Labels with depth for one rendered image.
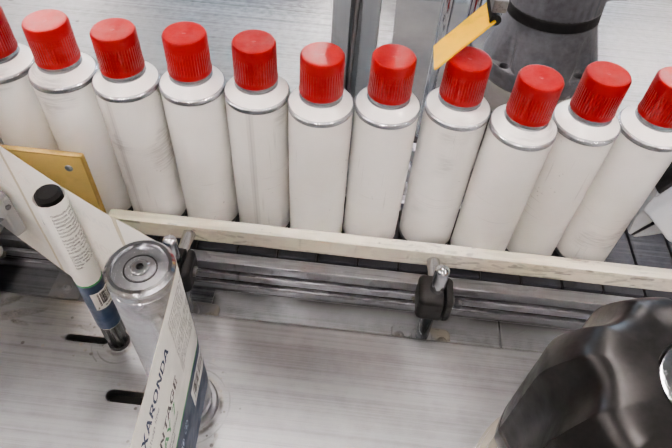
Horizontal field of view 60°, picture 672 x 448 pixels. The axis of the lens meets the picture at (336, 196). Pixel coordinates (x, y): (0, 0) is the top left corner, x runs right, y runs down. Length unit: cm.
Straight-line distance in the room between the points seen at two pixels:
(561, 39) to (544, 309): 34
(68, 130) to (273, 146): 17
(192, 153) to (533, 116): 27
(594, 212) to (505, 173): 11
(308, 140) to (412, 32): 48
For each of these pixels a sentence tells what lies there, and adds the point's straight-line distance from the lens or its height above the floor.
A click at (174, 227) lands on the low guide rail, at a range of 54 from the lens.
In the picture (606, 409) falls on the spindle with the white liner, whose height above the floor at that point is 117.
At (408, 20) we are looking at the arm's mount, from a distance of 93.
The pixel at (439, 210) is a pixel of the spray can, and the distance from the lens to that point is 52.
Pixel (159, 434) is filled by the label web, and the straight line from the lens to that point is 33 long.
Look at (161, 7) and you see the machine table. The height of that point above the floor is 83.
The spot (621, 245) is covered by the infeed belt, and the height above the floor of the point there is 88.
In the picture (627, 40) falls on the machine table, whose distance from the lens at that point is 105.
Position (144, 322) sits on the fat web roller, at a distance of 34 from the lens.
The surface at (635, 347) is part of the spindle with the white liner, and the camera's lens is 20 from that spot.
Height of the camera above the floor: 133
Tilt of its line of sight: 48 degrees down
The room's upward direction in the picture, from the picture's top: 4 degrees clockwise
